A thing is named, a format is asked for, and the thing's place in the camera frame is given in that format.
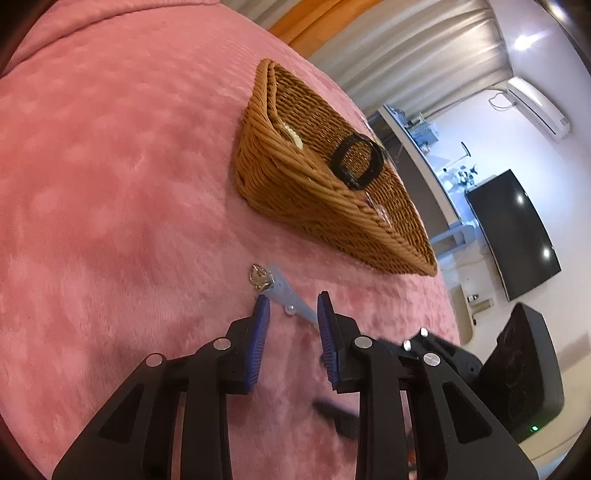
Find blue ribbon charm strap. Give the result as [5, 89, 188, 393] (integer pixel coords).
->
[247, 262, 320, 324]

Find black smartwatch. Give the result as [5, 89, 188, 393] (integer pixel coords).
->
[329, 133, 385, 191]

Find cream spiral hair tie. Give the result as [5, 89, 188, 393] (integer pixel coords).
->
[275, 121, 305, 151]

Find black television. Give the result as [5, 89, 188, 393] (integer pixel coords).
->
[465, 170, 562, 301]

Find light blue chair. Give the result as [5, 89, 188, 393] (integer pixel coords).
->
[430, 222, 476, 257]

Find white flower vase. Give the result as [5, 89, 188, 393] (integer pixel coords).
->
[456, 165, 478, 187]

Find pink bed blanket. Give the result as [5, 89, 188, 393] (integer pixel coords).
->
[1, 1, 459, 475]

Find white desk lamp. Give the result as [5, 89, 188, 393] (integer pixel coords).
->
[455, 141, 472, 166]

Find books on desk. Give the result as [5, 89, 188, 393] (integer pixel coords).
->
[407, 113, 439, 148]

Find white air conditioner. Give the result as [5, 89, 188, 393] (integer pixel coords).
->
[507, 77, 571, 142]

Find brown wicker basket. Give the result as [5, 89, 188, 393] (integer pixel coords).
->
[233, 59, 438, 277]

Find beige curtain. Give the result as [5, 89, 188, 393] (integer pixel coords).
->
[225, 0, 514, 118]

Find orange curtain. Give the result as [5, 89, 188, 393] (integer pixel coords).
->
[269, 0, 381, 58]

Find white wall desk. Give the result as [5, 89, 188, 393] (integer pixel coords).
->
[378, 105, 461, 237]

